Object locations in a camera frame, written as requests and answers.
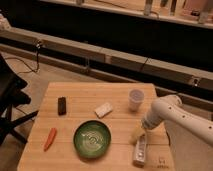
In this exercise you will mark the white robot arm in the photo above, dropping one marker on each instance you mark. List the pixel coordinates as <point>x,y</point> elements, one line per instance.
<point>168,108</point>

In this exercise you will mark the small wooden table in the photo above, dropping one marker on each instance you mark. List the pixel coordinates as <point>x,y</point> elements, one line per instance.
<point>81,101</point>

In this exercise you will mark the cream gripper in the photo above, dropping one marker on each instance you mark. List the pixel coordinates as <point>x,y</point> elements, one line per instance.
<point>137,133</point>

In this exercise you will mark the black office chair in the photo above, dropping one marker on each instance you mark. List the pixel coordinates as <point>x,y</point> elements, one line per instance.
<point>11,95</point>

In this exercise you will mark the black rectangular block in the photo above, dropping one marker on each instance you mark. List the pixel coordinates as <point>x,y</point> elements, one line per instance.
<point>61,106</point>

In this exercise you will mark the orange carrot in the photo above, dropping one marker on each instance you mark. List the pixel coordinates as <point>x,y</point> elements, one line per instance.
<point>50,138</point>

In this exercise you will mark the translucent plastic cup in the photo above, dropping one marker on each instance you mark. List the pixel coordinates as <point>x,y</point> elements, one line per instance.
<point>136,98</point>

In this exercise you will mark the green ceramic plate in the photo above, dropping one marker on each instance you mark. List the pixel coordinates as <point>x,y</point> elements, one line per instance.
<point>92,139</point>

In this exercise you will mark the white labelled bottle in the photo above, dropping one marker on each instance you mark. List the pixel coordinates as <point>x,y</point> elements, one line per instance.
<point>139,155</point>

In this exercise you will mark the white sponge block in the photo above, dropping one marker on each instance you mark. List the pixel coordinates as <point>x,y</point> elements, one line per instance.
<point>103,110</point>

